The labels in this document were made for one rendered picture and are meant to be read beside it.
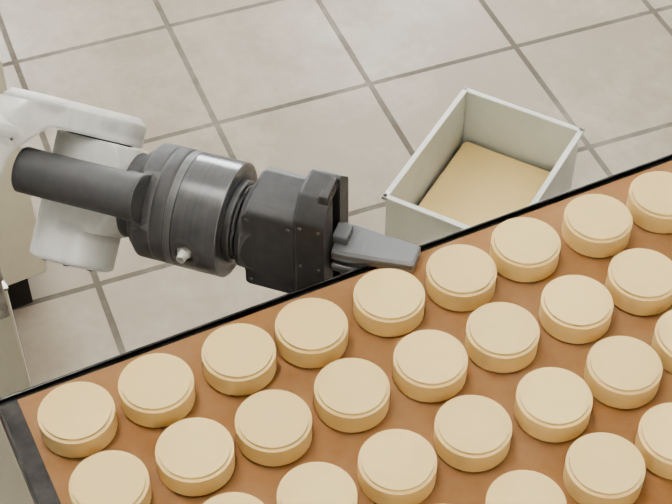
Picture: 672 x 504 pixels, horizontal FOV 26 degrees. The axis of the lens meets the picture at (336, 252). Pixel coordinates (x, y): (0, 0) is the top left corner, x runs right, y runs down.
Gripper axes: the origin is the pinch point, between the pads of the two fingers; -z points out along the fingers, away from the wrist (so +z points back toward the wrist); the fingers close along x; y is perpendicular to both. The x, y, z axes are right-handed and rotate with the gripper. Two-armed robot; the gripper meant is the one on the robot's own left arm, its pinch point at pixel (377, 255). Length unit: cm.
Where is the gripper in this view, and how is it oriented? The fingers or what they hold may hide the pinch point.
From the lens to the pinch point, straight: 106.0
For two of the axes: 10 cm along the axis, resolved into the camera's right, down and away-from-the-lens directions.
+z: -9.5, -2.4, 2.2
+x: 0.0, -6.7, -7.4
